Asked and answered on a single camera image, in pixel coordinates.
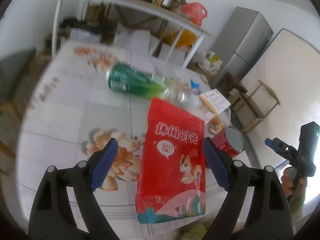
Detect red tin can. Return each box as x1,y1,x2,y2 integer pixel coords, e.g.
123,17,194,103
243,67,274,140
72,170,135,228
212,125,246,158

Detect orange white paper box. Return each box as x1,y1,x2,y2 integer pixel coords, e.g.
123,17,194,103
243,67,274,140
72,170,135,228
199,89,231,124

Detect red snack pouch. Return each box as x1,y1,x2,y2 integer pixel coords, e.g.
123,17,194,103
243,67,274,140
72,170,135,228
136,98,206,224

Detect green label plastic bottle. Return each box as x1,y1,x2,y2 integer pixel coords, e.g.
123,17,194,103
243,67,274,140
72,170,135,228
106,62,201,112

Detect right hand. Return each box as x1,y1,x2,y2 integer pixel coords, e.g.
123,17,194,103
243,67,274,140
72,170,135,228
281,167,308,198

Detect wooden chair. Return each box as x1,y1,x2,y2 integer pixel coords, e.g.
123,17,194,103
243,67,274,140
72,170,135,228
230,80,281,134

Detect white mattress blue trim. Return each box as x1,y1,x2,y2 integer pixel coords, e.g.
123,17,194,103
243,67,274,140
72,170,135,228
242,29,319,167

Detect dark wooden stool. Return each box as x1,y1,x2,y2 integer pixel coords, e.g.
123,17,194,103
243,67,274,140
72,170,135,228
217,72,248,97

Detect floral tablecloth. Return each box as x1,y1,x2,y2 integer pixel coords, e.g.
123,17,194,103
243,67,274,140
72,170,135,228
17,41,251,238

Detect grey refrigerator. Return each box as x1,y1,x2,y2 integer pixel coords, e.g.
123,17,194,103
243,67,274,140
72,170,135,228
209,7,273,88

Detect cardboard box with clutter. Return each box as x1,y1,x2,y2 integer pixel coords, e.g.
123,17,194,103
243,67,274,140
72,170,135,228
194,50,222,76

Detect yellow plastic bag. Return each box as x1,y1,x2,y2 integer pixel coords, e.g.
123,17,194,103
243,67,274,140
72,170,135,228
162,29,197,48

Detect red plastic bag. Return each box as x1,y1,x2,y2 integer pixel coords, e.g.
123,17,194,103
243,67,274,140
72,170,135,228
181,2,208,26

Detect white metal shelf table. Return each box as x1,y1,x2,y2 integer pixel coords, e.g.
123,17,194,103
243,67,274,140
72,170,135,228
51,0,212,68

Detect white sack under shelf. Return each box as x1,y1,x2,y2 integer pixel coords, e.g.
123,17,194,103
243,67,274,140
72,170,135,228
113,23,151,56

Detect black bag under shelf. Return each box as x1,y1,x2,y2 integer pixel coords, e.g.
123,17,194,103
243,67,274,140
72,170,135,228
59,17,118,44

